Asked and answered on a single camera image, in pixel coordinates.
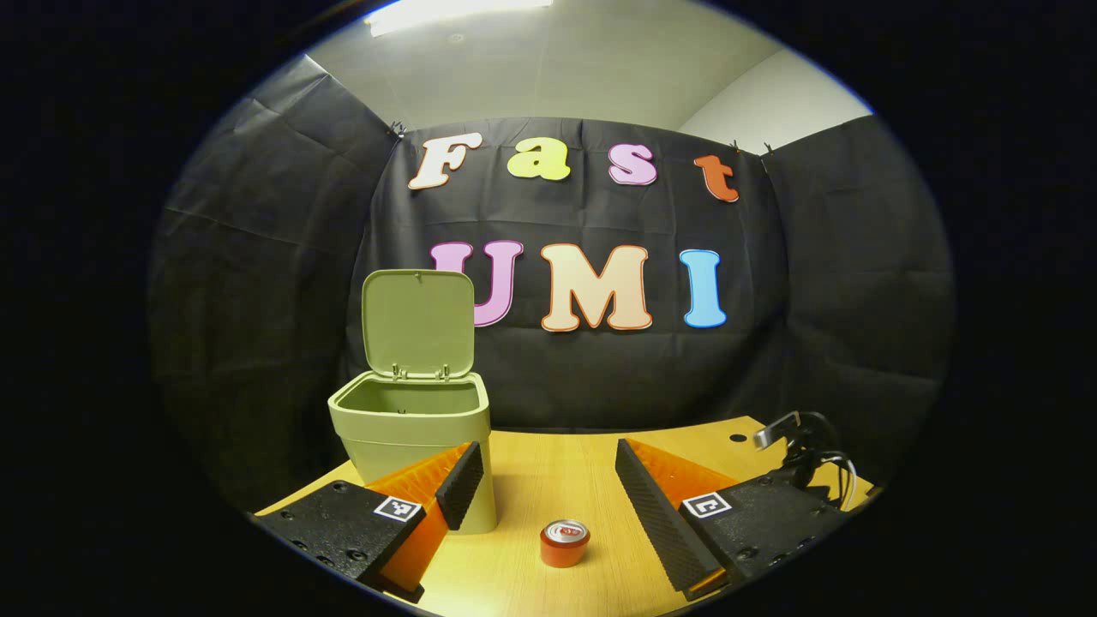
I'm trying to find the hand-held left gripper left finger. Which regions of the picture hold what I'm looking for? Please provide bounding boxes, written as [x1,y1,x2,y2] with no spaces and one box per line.
[250,442,485,603]

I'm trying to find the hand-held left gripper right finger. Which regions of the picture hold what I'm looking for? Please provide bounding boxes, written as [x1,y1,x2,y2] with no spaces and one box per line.
[615,439,845,601]

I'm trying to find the red pop can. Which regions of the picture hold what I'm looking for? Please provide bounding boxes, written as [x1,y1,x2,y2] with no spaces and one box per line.
[540,519,591,569]

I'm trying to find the green desktop garbage bin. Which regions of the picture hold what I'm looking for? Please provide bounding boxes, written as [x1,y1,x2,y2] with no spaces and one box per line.
[327,269,498,535]

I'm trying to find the black backdrop cloth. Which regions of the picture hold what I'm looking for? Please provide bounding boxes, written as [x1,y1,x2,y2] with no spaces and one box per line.
[147,56,956,515]

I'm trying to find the black cables with metal clip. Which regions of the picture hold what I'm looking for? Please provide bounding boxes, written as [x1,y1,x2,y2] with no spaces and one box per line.
[752,410,858,511]

